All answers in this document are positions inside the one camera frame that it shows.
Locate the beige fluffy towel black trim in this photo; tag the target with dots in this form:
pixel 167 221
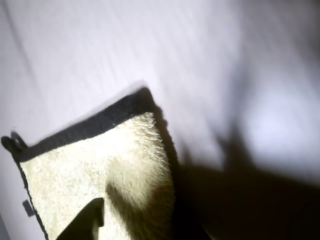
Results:
pixel 75 170

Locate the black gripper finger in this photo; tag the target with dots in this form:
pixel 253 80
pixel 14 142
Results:
pixel 86 220

